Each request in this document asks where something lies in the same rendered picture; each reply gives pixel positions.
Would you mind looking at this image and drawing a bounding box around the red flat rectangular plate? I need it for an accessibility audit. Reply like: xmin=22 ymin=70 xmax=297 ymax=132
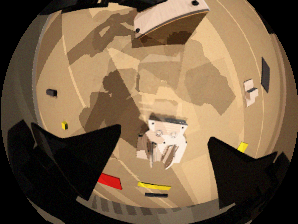
xmin=97 ymin=173 xmax=122 ymax=190

